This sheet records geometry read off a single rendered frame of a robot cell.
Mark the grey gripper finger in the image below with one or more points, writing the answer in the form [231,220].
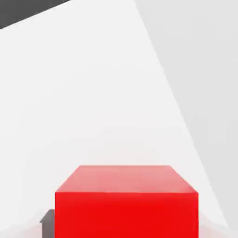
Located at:
[48,225]

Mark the small red cube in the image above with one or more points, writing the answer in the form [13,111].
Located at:
[126,213]

